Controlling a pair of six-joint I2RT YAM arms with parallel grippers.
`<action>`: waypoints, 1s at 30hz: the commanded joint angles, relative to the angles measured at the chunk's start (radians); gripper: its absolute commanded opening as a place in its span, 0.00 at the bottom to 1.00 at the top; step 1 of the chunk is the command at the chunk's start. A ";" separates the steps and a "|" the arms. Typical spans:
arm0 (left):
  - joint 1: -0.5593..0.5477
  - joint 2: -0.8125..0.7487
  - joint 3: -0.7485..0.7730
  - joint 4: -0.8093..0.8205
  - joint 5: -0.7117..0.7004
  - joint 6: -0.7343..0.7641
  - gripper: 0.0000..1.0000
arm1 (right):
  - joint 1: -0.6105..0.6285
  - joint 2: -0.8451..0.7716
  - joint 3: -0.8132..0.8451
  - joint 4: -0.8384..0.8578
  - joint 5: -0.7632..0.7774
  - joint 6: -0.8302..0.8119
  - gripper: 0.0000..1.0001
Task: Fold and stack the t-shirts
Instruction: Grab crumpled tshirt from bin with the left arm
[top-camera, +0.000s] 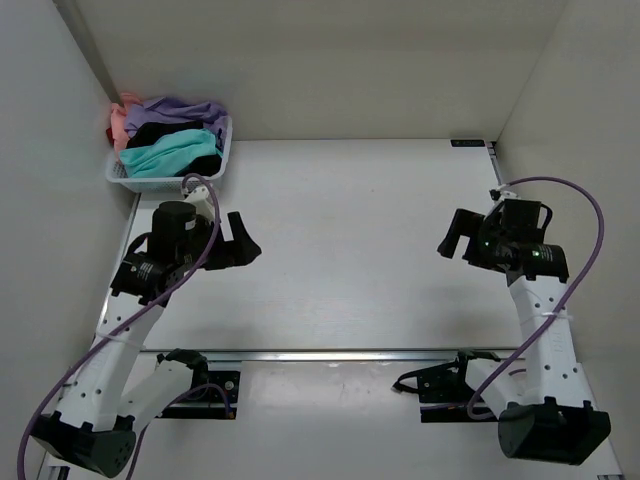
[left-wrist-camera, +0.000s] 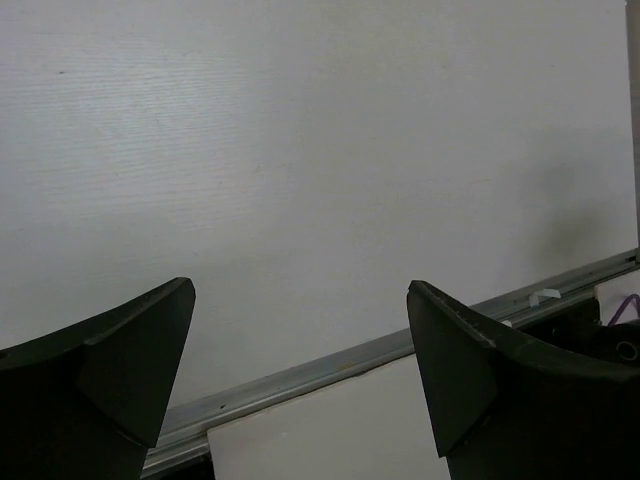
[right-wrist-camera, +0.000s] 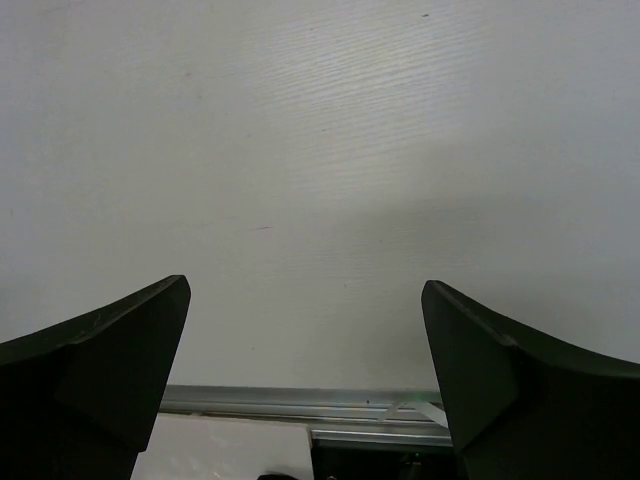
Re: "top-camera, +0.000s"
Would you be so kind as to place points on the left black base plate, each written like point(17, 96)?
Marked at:
point(218, 401)

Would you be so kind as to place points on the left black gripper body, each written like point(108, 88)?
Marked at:
point(220, 249)

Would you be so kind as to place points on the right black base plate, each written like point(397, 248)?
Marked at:
point(445, 395)

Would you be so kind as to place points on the black t shirt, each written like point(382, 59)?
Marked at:
point(205, 166)

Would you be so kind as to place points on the purple t shirt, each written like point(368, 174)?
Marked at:
point(170, 110)

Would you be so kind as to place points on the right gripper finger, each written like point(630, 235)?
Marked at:
point(465, 223)
point(448, 245)

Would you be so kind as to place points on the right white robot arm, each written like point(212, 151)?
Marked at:
point(547, 414)

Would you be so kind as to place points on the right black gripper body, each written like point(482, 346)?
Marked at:
point(482, 247)

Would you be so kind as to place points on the pink t shirt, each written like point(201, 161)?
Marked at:
point(118, 114)

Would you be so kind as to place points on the teal t shirt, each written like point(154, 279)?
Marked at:
point(170, 154)

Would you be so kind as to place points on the aluminium rail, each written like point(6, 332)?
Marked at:
point(331, 356)

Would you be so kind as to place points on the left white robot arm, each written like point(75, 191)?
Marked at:
point(98, 424)

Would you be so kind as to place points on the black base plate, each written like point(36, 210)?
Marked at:
point(218, 401)
point(445, 395)

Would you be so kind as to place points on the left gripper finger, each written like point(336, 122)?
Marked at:
point(238, 230)
point(246, 250)

